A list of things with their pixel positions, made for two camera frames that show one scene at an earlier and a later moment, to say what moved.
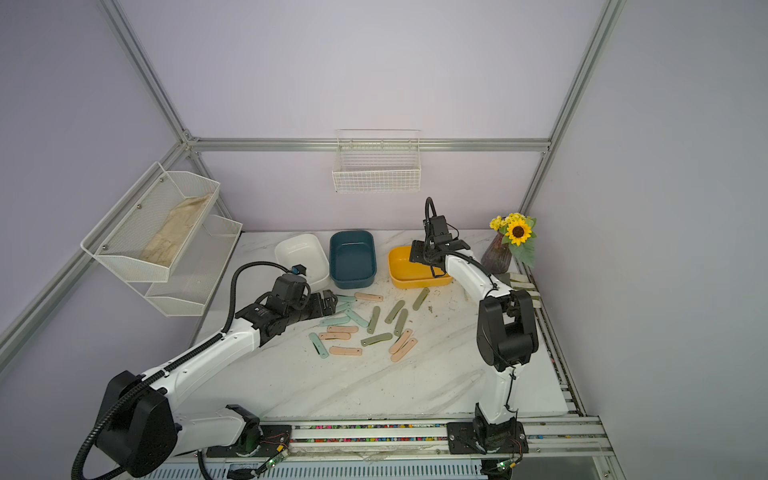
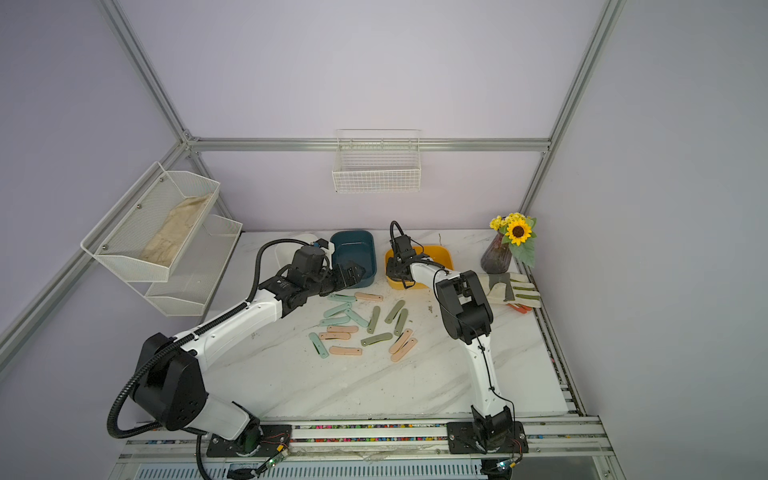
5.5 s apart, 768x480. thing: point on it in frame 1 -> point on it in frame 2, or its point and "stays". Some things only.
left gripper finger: x=330 y=301 -> x=354 y=273
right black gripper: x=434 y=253 -> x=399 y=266
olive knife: x=374 y=320 stays
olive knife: x=401 y=322 stays
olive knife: x=398 y=306 stays
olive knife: x=376 y=339 stays
